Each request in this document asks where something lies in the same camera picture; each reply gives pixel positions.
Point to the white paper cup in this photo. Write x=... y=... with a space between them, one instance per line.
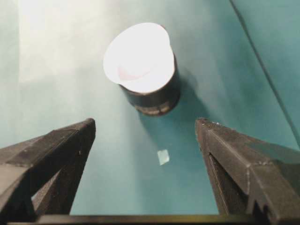
x=138 y=58

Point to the blue-green table cloth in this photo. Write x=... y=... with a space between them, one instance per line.
x=47 y=70

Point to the small white paper scrap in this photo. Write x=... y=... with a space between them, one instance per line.
x=163 y=157

